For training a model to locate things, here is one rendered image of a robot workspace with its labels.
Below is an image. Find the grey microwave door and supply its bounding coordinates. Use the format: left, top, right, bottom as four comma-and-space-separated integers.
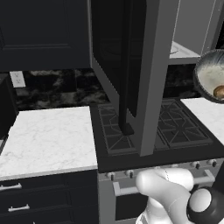
89, 0, 181, 158

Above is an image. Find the white microwave turntable plate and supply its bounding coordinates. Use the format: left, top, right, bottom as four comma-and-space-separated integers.
170, 40, 202, 60

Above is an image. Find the grey speckled bowl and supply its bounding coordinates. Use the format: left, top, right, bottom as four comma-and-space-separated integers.
192, 49, 224, 105

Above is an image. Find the dark upper cupboard door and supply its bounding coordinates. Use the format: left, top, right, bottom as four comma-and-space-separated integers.
0, 0, 92, 73

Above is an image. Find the brown mushroom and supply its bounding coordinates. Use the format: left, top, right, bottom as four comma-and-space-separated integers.
213, 85, 224, 99

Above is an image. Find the grey microwave oven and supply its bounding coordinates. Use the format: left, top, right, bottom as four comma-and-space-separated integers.
166, 0, 224, 67

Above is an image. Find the black gas hob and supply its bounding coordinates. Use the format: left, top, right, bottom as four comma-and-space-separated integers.
89, 97, 224, 173

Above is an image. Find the dark drawer front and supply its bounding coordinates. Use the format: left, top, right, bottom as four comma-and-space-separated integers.
0, 170, 99, 202
0, 196, 100, 224

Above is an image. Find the dark tall cabinet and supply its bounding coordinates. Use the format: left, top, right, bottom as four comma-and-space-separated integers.
0, 73, 19, 148

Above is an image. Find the black microwave door handle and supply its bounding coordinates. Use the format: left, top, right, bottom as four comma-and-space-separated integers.
118, 0, 136, 137

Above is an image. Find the grey oven door handle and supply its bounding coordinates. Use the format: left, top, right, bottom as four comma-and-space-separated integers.
112, 170, 216, 197

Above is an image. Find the white wall socket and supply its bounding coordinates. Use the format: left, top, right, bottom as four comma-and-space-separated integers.
10, 70, 27, 88

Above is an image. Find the silver drawer handle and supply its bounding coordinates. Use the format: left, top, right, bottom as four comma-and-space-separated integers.
7, 203, 31, 213
0, 182, 23, 193

